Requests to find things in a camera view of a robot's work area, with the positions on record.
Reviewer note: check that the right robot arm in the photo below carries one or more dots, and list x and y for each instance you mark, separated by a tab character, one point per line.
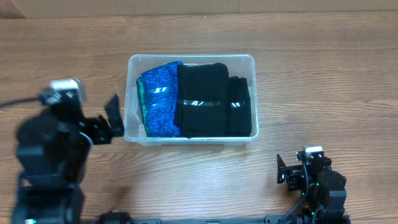
322	190

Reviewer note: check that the sparkly blue garment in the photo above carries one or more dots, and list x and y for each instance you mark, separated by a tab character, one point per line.
157	91

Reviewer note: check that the large black garment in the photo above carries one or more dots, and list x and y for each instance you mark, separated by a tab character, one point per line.
202	103

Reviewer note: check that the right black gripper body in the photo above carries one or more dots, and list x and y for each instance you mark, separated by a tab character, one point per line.
296	184

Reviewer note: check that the clear plastic storage bin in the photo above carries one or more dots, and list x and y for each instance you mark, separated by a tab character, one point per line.
240	65

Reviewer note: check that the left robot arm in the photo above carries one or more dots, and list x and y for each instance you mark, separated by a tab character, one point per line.
53	148

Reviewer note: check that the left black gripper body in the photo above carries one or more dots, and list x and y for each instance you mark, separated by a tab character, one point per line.
92	129

